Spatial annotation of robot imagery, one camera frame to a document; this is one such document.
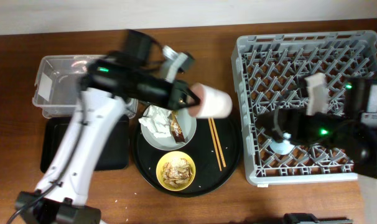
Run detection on pink cup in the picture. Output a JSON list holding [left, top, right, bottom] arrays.
[[188, 83, 233, 119]]

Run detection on grey plate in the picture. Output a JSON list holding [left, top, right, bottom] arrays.
[[139, 106, 197, 151]]

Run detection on white tissue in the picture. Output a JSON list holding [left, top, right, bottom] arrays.
[[139, 105, 172, 138]]

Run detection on blue cup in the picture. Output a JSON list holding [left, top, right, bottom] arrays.
[[269, 140, 295, 155]]

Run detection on brown snack wrapper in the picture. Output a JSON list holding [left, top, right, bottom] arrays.
[[170, 111, 185, 144]]

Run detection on yellow bowl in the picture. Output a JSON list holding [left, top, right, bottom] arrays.
[[156, 151, 196, 192]]

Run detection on peanut shell food scraps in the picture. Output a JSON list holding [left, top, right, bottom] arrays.
[[161, 158, 194, 189]]

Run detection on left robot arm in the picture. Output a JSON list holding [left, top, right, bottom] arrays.
[[14, 30, 200, 223]]

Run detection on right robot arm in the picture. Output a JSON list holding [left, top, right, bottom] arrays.
[[256, 78, 377, 223]]

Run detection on grey dishwasher rack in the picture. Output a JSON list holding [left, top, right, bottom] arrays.
[[231, 30, 377, 186]]

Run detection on clear plastic waste bin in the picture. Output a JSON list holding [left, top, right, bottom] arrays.
[[32, 55, 140, 119]]

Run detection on wooden chopstick left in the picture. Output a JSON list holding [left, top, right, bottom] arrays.
[[208, 118, 222, 172]]

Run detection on wooden chopstick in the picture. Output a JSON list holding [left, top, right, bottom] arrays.
[[208, 118, 222, 172], [211, 118, 226, 168]]

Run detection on round black serving tray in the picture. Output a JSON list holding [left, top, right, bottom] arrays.
[[131, 115, 243, 197]]

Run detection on wooden chopstick right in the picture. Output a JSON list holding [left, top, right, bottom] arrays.
[[211, 118, 226, 168]]

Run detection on black rectangular tray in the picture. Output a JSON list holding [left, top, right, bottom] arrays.
[[40, 115, 129, 173]]

